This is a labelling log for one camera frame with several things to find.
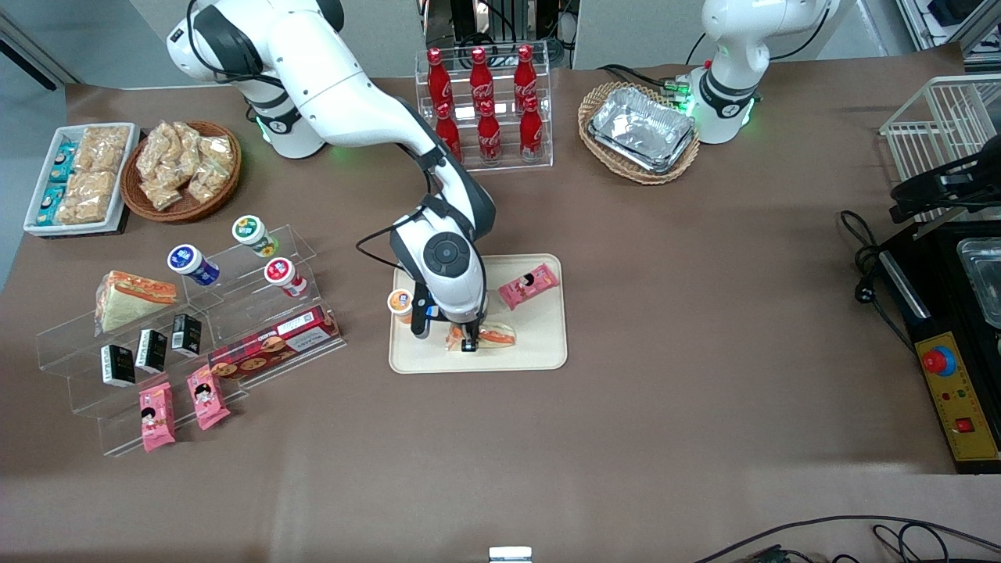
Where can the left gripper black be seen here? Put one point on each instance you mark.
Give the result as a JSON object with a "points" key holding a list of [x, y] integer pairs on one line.
{"points": [[932, 187]]}

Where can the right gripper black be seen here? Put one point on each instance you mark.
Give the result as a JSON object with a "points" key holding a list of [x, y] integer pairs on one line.
{"points": [[470, 335]]}

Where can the triangle sandwich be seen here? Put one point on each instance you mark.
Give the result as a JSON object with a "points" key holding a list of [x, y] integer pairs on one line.
{"points": [[496, 336], [133, 297]]}

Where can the beige plastic tray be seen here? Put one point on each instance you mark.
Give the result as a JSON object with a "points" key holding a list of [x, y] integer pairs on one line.
{"points": [[539, 344]]}

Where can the aluminium foil tray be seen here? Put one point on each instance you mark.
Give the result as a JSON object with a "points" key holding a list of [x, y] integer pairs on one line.
{"points": [[657, 167], [641, 125]]}

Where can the orange lid cup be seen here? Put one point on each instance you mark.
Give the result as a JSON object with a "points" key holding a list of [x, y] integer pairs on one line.
{"points": [[401, 303]]}

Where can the pink snack packet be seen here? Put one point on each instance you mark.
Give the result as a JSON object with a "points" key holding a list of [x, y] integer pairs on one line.
{"points": [[156, 416], [529, 286], [207, 397]]}

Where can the clear glass container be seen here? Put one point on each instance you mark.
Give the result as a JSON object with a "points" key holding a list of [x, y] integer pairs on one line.
{"points": [[981, 274]]}

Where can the black machine housing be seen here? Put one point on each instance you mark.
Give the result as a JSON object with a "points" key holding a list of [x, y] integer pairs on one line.
{"points": [[938, 313]]}

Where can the red emergency stop button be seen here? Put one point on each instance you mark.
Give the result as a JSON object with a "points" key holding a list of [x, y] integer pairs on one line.
{"points": [[937, 360]]}

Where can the clear acrylic bottle rack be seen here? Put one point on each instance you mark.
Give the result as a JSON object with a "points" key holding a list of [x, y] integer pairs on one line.
{"points": [[508, 164]]}

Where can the red lid cup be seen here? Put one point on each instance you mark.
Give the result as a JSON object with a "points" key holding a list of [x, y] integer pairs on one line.
{"points": [[285, 277]]}

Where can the red cookie box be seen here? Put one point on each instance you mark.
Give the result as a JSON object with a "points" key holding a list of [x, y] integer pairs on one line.
{"points": [[274, 344]]}

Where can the red cola bottle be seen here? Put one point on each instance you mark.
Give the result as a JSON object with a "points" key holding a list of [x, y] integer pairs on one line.
{"points": [[481, 78], [438, 78], [531, 134], [451, 133], [489, 138], [525, 76]]}

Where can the yellow control panel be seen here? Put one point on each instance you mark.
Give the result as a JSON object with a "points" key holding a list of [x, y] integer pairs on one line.
{"points": [[970, 399]]}

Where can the light wicker basket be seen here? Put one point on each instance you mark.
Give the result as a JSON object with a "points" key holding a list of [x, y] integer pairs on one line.
{"points": [[637, 177]]}

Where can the clear acrylic stepped stand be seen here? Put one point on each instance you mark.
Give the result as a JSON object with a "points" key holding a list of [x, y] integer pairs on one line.
{"points": [[242, 293], [86, 399]]}

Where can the green lid cup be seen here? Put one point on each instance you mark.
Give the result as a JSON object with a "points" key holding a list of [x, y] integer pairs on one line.
{"points": [[253, 234]]}

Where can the small black carton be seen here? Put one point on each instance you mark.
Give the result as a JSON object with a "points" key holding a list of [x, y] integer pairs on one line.
{"points": [[117, 365], [151, 350], [186, 335]]}

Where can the blue lid cup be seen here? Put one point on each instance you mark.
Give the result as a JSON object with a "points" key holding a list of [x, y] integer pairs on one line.
{"points": [[191, 263]]}

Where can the clear bag of crackers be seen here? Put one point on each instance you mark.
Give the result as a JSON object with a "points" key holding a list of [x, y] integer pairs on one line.
{"points": [[217, 150], [163, 194], [156, 148], [188, 141], [208, 181]]}

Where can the brown wicker basket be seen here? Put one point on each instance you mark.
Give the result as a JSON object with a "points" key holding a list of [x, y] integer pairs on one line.
{"points": [[184, 211]]}

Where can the white rectangular dish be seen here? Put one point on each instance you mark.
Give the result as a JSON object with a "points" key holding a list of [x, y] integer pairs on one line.
{"points": [[129, 168]]}

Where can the rice cracker pack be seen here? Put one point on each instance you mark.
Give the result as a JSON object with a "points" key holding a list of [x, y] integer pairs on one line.
{"points": [[91, 188], [102, 147], [82, 211]]}

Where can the teal snack packet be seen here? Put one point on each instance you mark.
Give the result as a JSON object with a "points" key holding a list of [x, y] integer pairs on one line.
{"points": [[61, 170], [48, 214], [64, 152], [53, 194]]}

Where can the aluminium frame shelf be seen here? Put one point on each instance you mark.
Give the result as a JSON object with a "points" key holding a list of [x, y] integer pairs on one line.
{"points": [[946, 23]]}

